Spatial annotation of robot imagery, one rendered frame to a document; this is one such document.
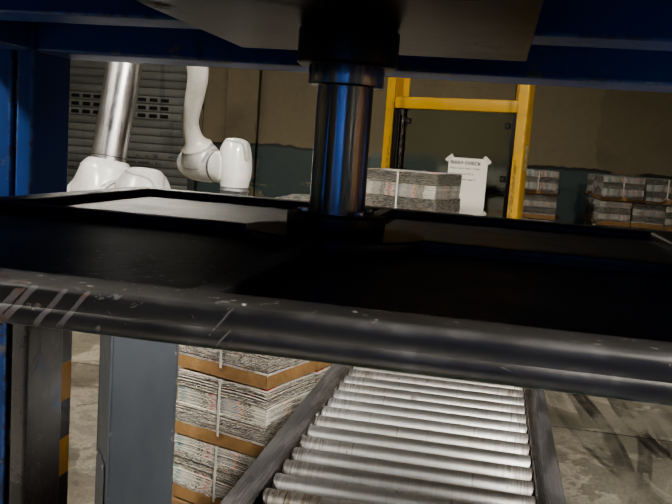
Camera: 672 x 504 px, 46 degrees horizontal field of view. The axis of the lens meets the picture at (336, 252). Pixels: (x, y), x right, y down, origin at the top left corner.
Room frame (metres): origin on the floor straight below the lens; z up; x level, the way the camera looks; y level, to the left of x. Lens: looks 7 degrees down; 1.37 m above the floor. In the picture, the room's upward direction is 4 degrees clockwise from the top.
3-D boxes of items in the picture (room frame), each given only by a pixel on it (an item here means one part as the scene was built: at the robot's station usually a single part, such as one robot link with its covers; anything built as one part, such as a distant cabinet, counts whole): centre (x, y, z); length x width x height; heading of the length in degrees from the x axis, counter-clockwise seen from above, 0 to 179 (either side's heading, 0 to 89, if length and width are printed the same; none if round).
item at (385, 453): (1.48, -0.18, 0.77); 0.47 x 0.05 x 0.05; 79
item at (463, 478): (1.42, -0.17, 0.77); 0.47 x 0.05 x 0.05; 79
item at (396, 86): (4.17, -0.26, 0.97); 0.09 x 0.09 x 1.75; 59
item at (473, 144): (4.02, -0.55, 1.28); 0.57 x 0.01 x 0.65; 59
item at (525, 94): (3.84, -0.83, 0.97); 0.09 x 0.09 x 1.75; 59
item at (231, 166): (2.54, 0.35, 1.30); 0.13 x 0.11 x 0.16; 52
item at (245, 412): (3.01, 0.05, 0.42); 1.17 x 0.39 x 0.83; 149
